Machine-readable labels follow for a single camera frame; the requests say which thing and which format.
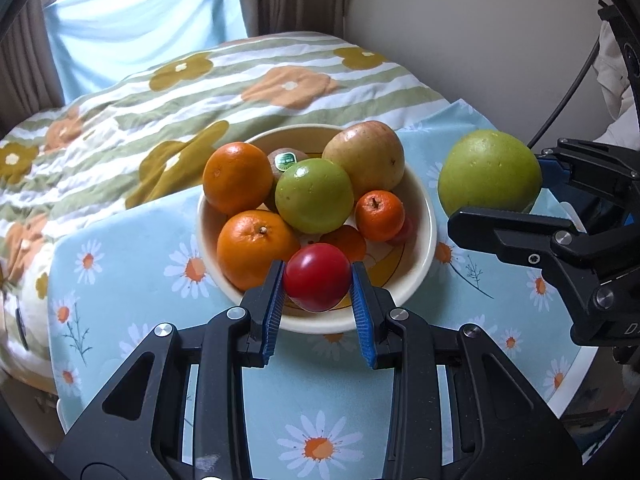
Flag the small tangerine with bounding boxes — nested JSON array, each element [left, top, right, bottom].
[[355, 190, 406, 243], [319, 224, 367, 262]]

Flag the small red tomato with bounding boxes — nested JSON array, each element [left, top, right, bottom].
[[283, 243, 352, 313]]

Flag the green apple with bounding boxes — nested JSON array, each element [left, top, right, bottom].
[[276, 158, 355, 235]]

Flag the large orange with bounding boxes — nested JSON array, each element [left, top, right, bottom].
[[202, 142, 273, 217]]

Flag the small red fruit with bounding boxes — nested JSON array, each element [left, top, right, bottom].
[[387, 214, 416, 246]]

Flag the blue daisy tablecloth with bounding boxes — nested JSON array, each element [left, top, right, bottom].
[[46, 98, 599, 480]]

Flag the cream yellow fruit bowl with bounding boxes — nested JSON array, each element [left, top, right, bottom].
[[196, 122, 440, 336]]

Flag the yellow red apple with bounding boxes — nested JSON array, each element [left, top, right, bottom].
[[322, 120, 405, 198]]

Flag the small tangerine in bowl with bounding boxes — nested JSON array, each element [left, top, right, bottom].
[[319, 224, 367, 262]]

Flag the orange in bowl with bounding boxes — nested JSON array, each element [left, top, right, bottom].
[[216, 209, 300, 292]]

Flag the black remote on bed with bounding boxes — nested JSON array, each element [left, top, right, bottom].
[[15, 307, 29, 351]]

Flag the brown kiwi with sticker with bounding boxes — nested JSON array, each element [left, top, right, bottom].
[[265, 146, 308, 212]]

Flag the floral striped duvet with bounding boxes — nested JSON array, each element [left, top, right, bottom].
[[1, 32, 447, 392]]

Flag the left brown curtain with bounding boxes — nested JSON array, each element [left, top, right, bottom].
[[1, 0, 64, 136]]

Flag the blue window cloth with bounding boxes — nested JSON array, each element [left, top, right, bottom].
[[43, 0, 247, 102]]

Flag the black cable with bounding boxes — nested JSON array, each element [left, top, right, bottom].
[[527, 34, 601, 150]]

